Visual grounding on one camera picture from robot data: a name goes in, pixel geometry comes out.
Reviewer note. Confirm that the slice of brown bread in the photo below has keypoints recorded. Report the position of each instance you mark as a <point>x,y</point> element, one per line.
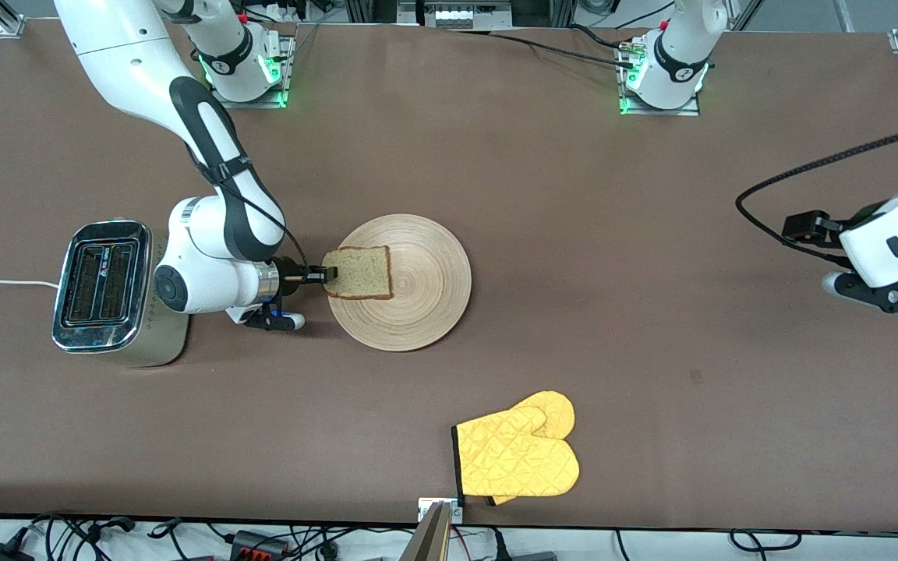
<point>359,273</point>

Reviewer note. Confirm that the black power adapter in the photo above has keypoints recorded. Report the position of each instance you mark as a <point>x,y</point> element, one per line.
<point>5,553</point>

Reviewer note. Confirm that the white power strip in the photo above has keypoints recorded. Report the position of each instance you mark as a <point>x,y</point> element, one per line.
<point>457,15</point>

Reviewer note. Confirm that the round light wooden plate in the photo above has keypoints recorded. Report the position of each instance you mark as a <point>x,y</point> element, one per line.
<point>418,296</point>

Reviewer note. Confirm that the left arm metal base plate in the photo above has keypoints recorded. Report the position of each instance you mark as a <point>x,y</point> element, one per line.
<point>655,111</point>

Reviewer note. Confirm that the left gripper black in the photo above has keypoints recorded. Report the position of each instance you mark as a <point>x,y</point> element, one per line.
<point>832,234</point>

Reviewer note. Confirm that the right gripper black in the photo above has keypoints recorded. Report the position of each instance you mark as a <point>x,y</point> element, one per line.
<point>288,276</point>

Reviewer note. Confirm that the small metal table edge bracket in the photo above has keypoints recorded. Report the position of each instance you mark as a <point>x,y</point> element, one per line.
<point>427,508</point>

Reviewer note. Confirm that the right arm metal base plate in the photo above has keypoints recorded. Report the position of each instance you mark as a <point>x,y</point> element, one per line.
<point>250,104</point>

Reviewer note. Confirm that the yellow quilted oven mitt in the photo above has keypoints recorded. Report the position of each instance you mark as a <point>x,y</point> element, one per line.
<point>511,460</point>
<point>558,409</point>

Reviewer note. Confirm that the aluminium camera mast bar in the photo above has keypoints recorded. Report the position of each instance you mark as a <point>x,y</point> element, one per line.
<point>432,538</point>

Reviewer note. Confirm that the silver two-slot toaster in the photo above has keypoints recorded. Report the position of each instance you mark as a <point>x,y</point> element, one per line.
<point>98,288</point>

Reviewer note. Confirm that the black box with orange connectors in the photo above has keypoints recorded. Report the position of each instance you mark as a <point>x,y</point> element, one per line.
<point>260,544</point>

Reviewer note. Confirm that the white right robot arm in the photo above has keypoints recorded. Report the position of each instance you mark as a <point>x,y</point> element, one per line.
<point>137,47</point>

